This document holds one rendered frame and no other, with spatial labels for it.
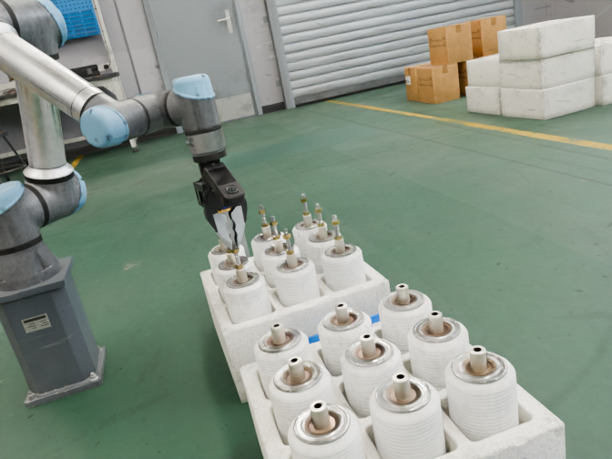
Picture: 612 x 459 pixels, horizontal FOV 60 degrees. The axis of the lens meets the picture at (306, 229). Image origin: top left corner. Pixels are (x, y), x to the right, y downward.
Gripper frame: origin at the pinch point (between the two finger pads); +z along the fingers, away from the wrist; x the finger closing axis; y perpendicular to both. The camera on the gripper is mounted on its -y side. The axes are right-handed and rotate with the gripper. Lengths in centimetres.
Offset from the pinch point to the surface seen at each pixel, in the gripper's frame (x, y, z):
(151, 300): 10, 69, 35
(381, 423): 4, -55, 11
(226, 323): 6.7, -1.5, 16.4
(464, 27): -318, 241, -22
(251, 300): 0.7, -4.0, 12.4
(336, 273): -19.5, -7.1, 12.8
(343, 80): -325, 443, 16
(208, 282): 1.9, 23.4, 16.5
